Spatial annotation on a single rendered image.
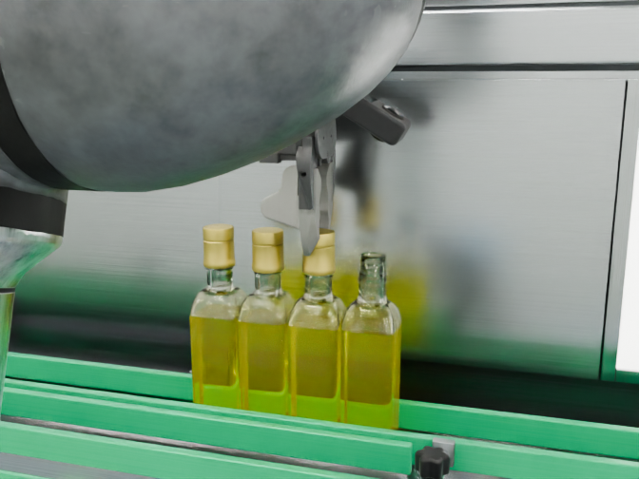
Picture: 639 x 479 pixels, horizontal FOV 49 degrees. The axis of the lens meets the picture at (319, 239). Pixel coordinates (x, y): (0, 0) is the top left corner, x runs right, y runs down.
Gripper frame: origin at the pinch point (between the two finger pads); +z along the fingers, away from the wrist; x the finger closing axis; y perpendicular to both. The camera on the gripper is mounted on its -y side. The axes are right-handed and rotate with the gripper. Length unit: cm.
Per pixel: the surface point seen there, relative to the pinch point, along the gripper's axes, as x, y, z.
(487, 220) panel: -12.1, -16.7, -0.5
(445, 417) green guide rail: -3.3, -13.5, 20.2
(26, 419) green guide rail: 5.4, 34.3, 22.4
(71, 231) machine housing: -15.6, 40.9, 4.4
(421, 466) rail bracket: 16.2, -13.2, 15.2
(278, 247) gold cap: 0.8, 4.3, 0.9
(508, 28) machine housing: -12.9, -17.9, -21.8
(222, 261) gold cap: 1.0, 10.6, 2.9
